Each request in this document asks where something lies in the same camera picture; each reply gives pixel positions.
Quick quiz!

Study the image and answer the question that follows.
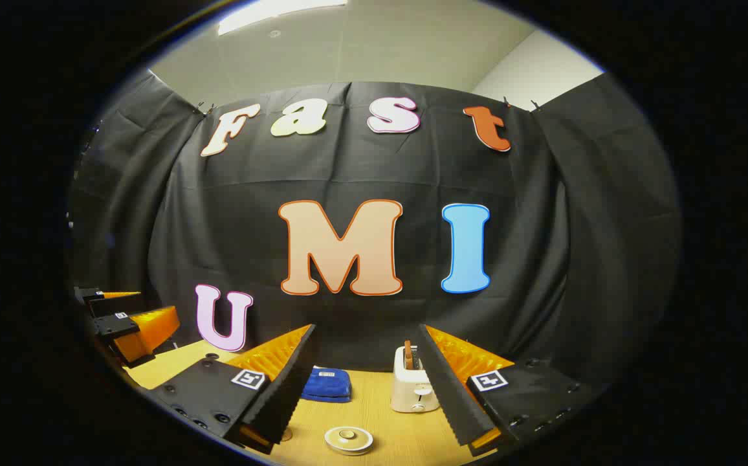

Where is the white toaster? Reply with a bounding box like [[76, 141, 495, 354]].
[[390, 345, 441, 414]]

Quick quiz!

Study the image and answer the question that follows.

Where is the black backdrop cloth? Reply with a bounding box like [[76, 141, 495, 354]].
[[67, 70, 682, 392]]

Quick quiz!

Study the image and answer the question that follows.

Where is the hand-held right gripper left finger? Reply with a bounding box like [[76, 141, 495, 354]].
[[148, 324, 318, 454]]

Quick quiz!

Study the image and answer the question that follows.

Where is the white teacup lid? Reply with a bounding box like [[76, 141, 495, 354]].
[[324, 425, 375, 452]]

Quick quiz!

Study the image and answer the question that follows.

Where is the blue folded towel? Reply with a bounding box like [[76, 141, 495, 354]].
[[301, 366, 353, 403]]

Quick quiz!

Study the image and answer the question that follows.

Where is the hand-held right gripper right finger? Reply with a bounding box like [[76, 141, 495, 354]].
[[418, 324, 598, 457]]

